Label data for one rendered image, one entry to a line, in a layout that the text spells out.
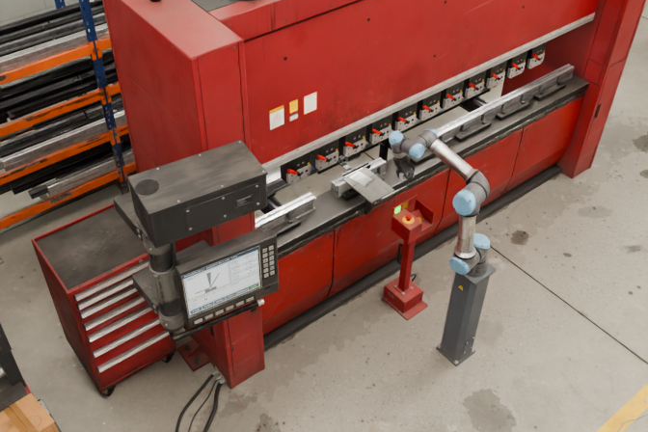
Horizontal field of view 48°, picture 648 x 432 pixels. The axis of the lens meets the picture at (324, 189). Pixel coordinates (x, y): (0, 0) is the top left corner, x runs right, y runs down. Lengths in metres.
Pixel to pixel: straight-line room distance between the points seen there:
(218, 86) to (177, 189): 0.50
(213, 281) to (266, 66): 1.05
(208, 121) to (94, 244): 1.24
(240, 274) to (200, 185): 0.51
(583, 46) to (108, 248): 3.61
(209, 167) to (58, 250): 1.43
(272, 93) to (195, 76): 0.68
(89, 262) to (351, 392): 1.72
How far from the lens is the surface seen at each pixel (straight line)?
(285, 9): 3.41
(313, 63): 3.68
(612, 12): 5.51
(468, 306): 4.33
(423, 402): 4.57
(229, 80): 3.13
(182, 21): 3.23
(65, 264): 4.07
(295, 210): 4.21
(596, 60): 5.70
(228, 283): 3.20
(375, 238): 4.71
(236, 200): 2.93
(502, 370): 4.79
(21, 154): 5.21
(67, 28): 5.12
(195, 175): 2.93
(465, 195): 3.69
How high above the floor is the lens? 3.82
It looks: 41 degrees down
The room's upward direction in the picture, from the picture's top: 1 degrees clockwise
